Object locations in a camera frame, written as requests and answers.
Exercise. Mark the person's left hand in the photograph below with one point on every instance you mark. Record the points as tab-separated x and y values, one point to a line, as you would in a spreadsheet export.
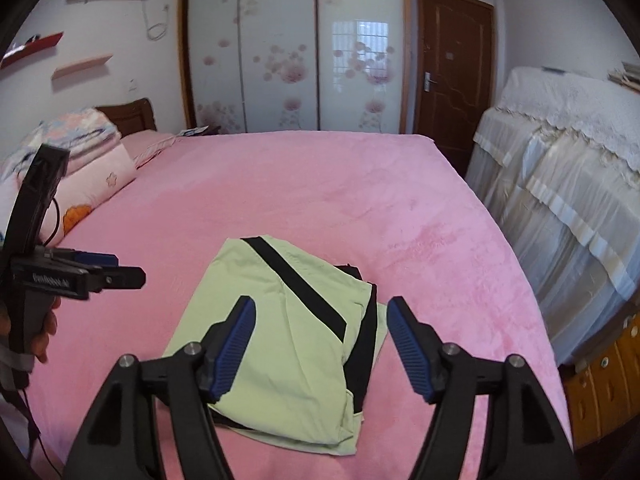
45	335

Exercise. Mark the dark wooden headboard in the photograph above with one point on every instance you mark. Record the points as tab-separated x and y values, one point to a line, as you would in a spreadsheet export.
130	115

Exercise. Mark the brown wooden door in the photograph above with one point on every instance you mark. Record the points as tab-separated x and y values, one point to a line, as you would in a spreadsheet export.
455	85

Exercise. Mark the floral sliding door wardrobe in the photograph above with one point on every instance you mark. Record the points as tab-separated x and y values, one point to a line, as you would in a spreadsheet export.
280	35

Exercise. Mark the pink quilt with flower print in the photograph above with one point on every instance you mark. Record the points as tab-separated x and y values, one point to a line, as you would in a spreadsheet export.
100	180

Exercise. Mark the folded floral quilt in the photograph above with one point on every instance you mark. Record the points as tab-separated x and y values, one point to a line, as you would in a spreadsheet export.
75	130

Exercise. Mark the stack of books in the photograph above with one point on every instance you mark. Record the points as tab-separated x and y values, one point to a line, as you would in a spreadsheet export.
625	77

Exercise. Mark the printed paper packet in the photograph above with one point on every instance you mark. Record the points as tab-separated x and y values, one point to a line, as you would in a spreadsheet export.
195	131

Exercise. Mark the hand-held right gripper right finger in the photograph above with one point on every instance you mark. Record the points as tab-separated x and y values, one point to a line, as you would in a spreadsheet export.
410	350

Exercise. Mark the red wall shelf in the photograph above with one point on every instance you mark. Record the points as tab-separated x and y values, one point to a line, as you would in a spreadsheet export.
30	50

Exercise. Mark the wooden drawer cabinet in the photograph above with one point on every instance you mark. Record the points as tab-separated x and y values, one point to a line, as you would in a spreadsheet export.
605	390

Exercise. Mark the pink wall shelf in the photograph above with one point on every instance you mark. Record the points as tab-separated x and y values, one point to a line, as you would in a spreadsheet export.
82	66

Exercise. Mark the flat pink pillow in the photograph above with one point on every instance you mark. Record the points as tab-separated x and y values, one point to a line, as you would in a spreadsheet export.
147	147

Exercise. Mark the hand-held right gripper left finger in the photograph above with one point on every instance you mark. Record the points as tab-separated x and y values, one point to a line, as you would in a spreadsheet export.
235	345

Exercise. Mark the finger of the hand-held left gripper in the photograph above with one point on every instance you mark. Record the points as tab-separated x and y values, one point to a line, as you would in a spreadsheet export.
95	259
122	278

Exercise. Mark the pink plush bed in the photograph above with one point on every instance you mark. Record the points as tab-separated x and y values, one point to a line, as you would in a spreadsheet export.
350	185

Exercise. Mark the green and black hooded jacket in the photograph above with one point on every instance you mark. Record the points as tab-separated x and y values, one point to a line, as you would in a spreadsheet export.
280	360

